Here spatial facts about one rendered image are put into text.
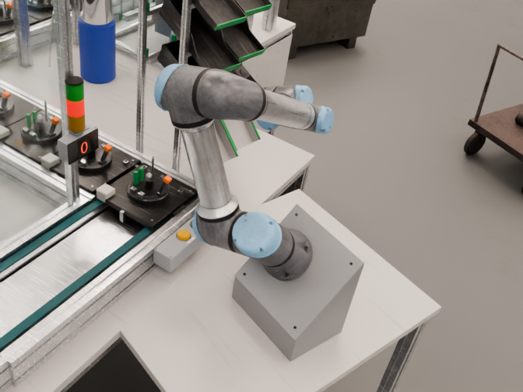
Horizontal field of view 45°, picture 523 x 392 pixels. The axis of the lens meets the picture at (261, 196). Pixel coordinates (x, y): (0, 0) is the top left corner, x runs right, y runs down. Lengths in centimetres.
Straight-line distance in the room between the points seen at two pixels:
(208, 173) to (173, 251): 41
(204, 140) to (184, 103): 13
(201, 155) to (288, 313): 52
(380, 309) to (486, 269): 176
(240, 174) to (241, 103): 101
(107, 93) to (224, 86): 149
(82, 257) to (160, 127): 85
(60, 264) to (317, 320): 77
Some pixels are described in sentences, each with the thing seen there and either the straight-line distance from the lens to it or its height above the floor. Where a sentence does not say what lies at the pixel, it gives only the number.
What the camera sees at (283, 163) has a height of 86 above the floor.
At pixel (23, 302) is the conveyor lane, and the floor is 92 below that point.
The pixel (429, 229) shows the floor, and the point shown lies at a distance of 385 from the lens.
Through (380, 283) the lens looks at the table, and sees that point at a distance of 213.
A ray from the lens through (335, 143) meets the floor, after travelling 435.
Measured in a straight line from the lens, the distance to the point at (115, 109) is 277.
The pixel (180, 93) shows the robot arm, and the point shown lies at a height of 157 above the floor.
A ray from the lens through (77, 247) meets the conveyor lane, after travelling 202.
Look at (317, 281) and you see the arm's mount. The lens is 177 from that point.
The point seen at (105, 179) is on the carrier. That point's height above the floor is 97.
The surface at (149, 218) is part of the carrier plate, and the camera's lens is 203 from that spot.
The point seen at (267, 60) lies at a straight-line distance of 362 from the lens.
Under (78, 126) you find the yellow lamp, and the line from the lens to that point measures 188.
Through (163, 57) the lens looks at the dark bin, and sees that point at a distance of 218.
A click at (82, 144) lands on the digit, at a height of 122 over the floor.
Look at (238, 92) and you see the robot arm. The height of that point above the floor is 161.
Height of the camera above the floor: 231
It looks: 38 degrees down
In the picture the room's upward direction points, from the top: 10 degrees clockwise
